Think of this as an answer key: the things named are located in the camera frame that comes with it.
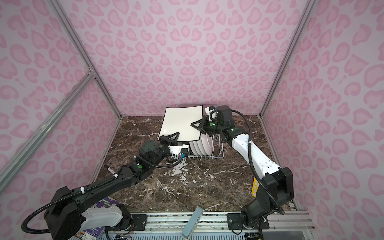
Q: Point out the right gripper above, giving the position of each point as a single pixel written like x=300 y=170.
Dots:
x=203 y=123

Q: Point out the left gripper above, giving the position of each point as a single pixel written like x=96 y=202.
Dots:
x=170 y=141

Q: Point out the white square plate black rim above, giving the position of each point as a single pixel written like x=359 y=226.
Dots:
x=179 y=120

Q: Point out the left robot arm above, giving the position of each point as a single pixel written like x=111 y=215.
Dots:
x=70 y=211

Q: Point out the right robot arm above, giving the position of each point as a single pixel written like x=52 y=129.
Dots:
x=276 y=185

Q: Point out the grey-blue phone-like device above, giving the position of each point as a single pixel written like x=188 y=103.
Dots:
x=192 y=223

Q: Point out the purple booklet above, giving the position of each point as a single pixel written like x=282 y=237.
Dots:
x=104 y=213

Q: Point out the white wire dish rack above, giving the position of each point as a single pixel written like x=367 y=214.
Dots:
x=218 y=149

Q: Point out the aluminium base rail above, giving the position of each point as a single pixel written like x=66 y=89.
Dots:
x=293 y=225

